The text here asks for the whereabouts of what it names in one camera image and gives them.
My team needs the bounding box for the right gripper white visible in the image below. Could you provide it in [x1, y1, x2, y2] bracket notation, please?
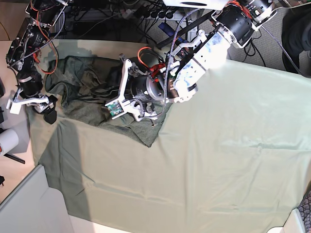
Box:
[6, 93, 58, 124]

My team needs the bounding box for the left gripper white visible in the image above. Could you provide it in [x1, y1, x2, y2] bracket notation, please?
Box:
[105, 54, 158, 122]

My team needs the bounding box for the green T-shirt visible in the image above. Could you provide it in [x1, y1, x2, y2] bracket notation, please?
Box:
[45, 56, 166, 147]

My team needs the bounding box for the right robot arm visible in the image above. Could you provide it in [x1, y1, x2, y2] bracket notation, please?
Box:
[6, 0, 69, 124]

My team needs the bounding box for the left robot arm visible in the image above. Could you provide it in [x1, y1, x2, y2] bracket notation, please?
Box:
[106, 0, 275, 121]

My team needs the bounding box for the white cylindrical cup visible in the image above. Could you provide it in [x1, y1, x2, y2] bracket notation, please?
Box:
[0, 129, 19, 156]

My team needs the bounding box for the black stick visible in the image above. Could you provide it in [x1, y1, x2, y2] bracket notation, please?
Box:
[3, 154, 25, 164]

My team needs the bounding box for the black flat power brick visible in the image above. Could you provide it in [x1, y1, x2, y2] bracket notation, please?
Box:
[71, 22, 107, 36]

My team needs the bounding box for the blue orange bar clamp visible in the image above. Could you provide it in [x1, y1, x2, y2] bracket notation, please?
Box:
[158, 22, 175, 36]

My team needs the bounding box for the white bin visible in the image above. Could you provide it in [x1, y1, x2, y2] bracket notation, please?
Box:
[0, 165, 74, 233]

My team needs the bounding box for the white power strip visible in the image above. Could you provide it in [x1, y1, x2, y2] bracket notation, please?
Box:
[106, 8, 185, 21]

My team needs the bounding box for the light green table cloth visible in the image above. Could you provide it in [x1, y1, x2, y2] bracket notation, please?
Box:
[23, 39, 311, 233]

